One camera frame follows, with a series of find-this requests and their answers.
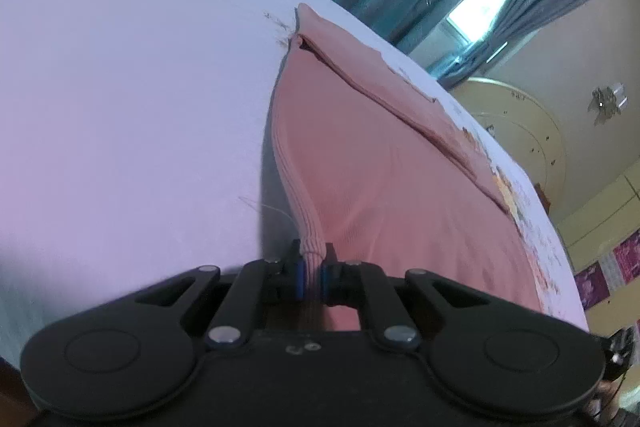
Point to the pink long-sleeve sweater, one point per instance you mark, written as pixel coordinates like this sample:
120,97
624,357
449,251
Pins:
376,171

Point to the wall lamp sconce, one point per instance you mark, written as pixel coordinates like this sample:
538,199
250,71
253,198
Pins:
608,102

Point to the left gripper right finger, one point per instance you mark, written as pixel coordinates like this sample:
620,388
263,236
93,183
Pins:
362,286

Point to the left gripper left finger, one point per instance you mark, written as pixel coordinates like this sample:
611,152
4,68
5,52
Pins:
247,297

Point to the white floral bed sheet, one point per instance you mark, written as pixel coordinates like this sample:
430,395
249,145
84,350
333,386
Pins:
136,145

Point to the purple wall posters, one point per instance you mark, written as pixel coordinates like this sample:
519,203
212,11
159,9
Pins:
602,278

